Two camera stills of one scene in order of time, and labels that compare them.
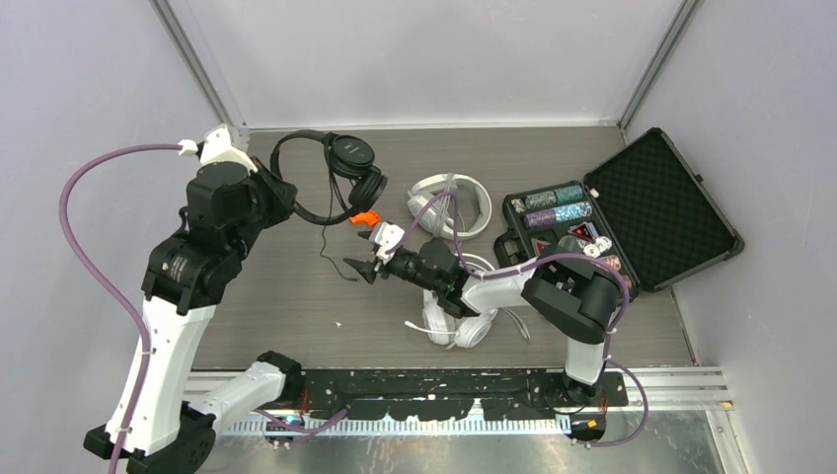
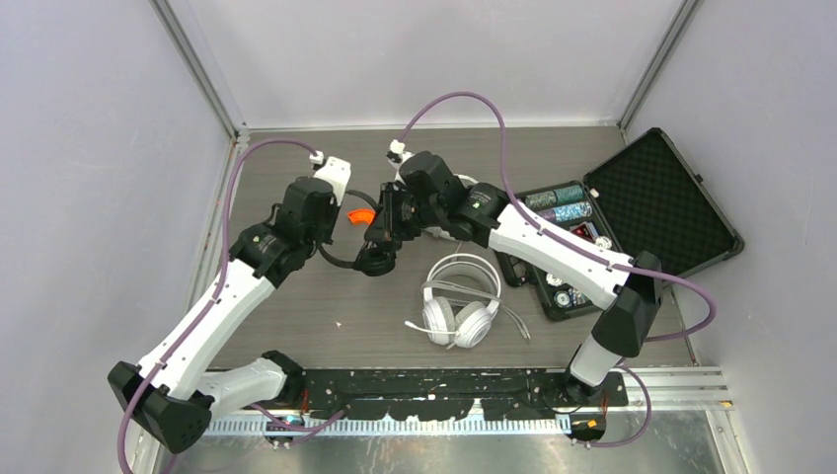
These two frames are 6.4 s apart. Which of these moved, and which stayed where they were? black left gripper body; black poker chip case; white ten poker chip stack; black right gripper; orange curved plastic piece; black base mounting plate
Moved: black right gripper; black left gripper body
Stayed: orange curved plastic piece; black poker chip case; black base mounting plate; white ten poker chip stack
